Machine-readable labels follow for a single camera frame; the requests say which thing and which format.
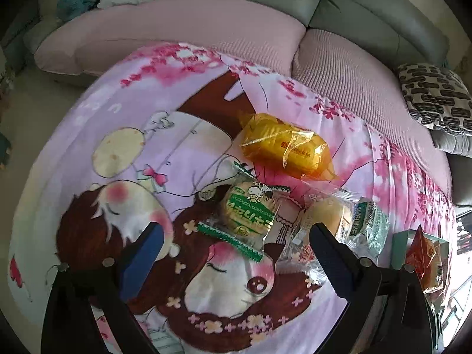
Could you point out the green-edged cake packet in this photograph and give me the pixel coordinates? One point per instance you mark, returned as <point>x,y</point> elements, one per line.
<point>247,210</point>

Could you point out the printed cartoon blanket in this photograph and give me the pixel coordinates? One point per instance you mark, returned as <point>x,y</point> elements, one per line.
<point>147,99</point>

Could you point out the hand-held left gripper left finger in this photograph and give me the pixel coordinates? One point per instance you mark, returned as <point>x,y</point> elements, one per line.
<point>142,261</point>

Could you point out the teal cloth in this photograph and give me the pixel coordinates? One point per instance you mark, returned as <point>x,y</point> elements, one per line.
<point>73,3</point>

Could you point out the long pink seat cushion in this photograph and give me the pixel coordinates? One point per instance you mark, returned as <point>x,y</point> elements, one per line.
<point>184,22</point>

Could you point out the green and white snack packet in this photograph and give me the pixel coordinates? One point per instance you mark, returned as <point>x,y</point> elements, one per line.
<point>368,225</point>

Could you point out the yellow snack packet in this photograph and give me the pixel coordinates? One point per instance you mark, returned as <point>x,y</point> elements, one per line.
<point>280,143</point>

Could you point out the teal plush toy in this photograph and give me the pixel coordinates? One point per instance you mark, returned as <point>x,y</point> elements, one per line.
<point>4,149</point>

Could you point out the clear packet with pale bun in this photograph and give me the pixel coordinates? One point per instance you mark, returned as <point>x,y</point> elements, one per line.
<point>328,210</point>

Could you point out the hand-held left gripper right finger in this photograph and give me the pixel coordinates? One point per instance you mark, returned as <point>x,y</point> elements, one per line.
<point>335,265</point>

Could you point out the orange snack packet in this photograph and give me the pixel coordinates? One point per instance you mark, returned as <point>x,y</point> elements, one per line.
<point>424,258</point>

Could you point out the short pink seat cushion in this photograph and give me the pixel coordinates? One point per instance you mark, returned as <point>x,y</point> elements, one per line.
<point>350,81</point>

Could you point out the grey pillow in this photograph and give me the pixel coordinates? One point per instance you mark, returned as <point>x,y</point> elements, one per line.
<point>453,142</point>

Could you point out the pale green storage box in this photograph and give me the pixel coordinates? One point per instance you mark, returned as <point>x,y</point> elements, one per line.
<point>400,247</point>

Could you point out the black and white patterned pillow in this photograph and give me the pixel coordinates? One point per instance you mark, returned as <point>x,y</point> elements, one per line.
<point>435,96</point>

